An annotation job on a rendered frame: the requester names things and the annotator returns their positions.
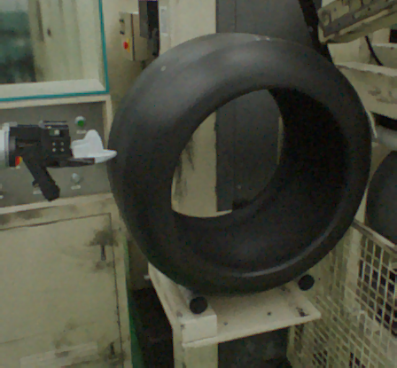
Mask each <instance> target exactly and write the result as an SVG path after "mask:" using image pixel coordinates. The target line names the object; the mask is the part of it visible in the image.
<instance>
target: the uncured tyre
mask: <svg viewBox="0 0 397 368"><path fill-rule="evenodd" d="M251 36H261V35H251V34H245V33H238V32H221V33H214V34H210V35H202V36H200V37H197V38H194V39H191V40H187V41H185V42H183V43H179V44H178V45H176V46H175V47H174V48H172V49H170V50H168V51H166V52H164V53H163V54H161V55H160V56H159V57H158V58H157V59H155V60H154V61H153V62H152V63H150V64H149V66H148V67H147V68H146V69H145V70H144V71H143V72H141V73H140V74H139V75H138V77H137V78H136V79H135V81H134V82H132V84H131V85H130V86H129V88H128V91H127V92H126V93H125V95H124V97H123V99H122V100H121V102H120V103H119V105H118V110H117V112H116V114H115V116H114V118H113V122H112V125H111V128H110V132H109V135H108V146H107V151H112V152H116V156H115V157H113V158H111V159H110V160H109V161H107V172H108V177H109V185H110V188H111V192H112V194H113V197H114V200H115V202H116V204H117V206H118V208H119V212H120V214H121V217H122V220H123V222H124V223H125V225H126V227H127V229H128V234H129V236H130V237H131V239H132V241H133V242H134V244H135V245H136V247H137V248H138V250H139V252H140V254H142V255H143V257H144V258H145V259H146V260H147V261H148V262H149V264H151V265H152V266H153V267H154V268H155V269H156V270H158V271H159V272H160V273H161V274H164V275H165V276H167V277H168V278H169V279H170V280H172V281H173V282H175V283H177V284H178V285H180V286H183V287H186V288H188V289H190V290H191V291H194V292H197V293H200V294H205V295H215V296H226V297H232V296H244V295H254V294H260V293H263V292H267V291H269V290H271V289H274V288H276V287H279V286H283V285H285V284H287V283H289V282H291V281H292V280H293V279H295V278H297V277H298V276H301V275H302V274H303V273H305V272H306V271H308V270H310V269H311V268H313V266H315V265H317V264H318V263H319V262H320V261H321V260H322V259H323V258H324V257H325V256H326V255H327V254H328V253H329V252H330V251H331V250H332V249H333V248H334V247H335V246H336V245H337V244H338V243H339V241H340V240H341V239H342V238H343V236H344V235H345V233H346V231H347V229H348V228H349V226H350V224H352V222H353V220H354V218H355V215H356V213H357V211H358V209H359V206H360V205H361V204H362V200H363V197H364V194H365V192H366V190H367V183H368V180H369V176H370V166H371V156H372V144H371V134H370V126H369V123H368V117H367V114H366V111H365V108H364V106H363V103H362V101H361V100H360V98H359V96H358V94H357V91H356V89H355V88H354V86H353V85H352V84H351V82H350V81H348V79H347V78H346V77H345V75H344V74H343V73H342V72H341V71H340V70H339V69H338V68H336V67H335V66H334V65H333V64H332V63H331V62H330V61H329V60H328V59H326V58H325V57H323V56H322V55H320V54H319V53H317V52H316V51H314V50H313V49H311V48H308V47H306V46H304V45H302V44H299V43H295V42H294V41H290V40H286V39H283V38H272V37H270V38H272V40H274V41H272V40H259V41H255V40H254V39H252V37H251ZM166 64H169V66H168V68H167V69H166V70H165V71H163V72H161V73H159V72H158V71H159V70H160V69H161V68H162V67H163V66H164V65H166ZM259 90H267V91H269V92H270V94H271V96H272V98H273V99H274V100H275V102H276V104H277V106H278V108H279V111H280V113H281V119H282V123H283V129H284V142H283V148H282V152H281V158H280V161H279V163H278V165H277V167H276V171H275V173H274V174H273V175H272V177H271V178H270V181H269V183H268V184H266V186H265V187H264V188H263V189H262V190H261V192H260V193H259V194H258V195H257V196H255V197H254V198H253V199H252V200H250V202H249V203H246V204H244V206H242V207H240V208H239V209H236V210H234V211H232V212H229V213H228V214H222V215H216V216H209V217H199V216H192V215H186V214H180V213H179V212H176V211H174V210H173V209H172V203H171V192H172V183H173V179H174V174H175V170H176V166H177V163H178V162H179V158H180V155H181V153H182V152H183V149H184V147H185V146H186V145H187V143H188V142H189V139H190V138H191V136H192V134H193V133H195V131H196V130H197V129H198V128H199V125H200V124H201V123H203V122H204V121H205V120H206V119H207V118H208V117H209V115H210V114H212V113H214V112H215V111H217V110H218V109H219V108H220V107H221V106H223V105H225V104H226V103H228V102H230V101H231V100H233V99H235V98H238V97H240V96H242V95H245V94H247V93H250V92H252V91H259Z"/></svg>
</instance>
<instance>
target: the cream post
mask: <svg viewBox="0 0 397 368"><path fill-rule="evenodd" d="M160 7H167V25H168V36H164V35H161V32H160V55H161V54H163V53H164V52H166V51H168V50H170V49H172V48H174V47H175V46H176V45H178V44H179V43H183V42H185V41H187V40H191V39H194V38H197V37H200V36H202V35H210V34H214V33H216V25H215V0H159V24H160ZM171 203H172V209H173V210H174V211H176V212H179V213H180V214H186V215H192V216H195V215H204V214H214V213H217V151H216V111H215V112H214V113H212V114H210V115H209V117H208V118H207V119H206V120H205V121H204V122H203V123H201V124H200V125H199V127H198V129H197V130H196V131H195V133H193V134H192V136H191V138H190V139H189V142H188V143H187V145H186V146H185V147H184V149H183V152H182V153H181V155H180V158H179V162H178V163H177V166H176V170H175V174H174V179H173V183H172V192H171ZM173 340H174V359H175V368H218V343H215V344H210V345H207V346H204V347H200V348H190V349H187V350H184V351H182V349H181V348H180V345H179V341H178V339H177V337H176V336H175V332H174V330H173Z"/></svg>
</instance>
